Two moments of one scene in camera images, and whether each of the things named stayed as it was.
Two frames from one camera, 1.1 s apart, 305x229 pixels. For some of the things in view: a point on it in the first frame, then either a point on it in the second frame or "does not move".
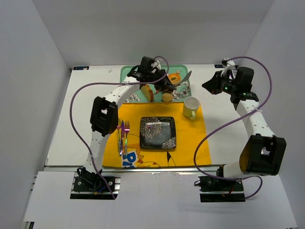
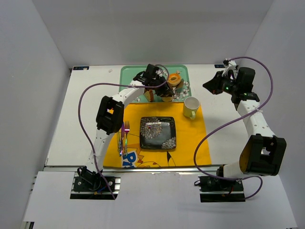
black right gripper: (218, 82) does not move
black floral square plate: (157, 132) does not move
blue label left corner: (80, 67) does not move
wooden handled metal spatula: (186, 78) to (179, 85)
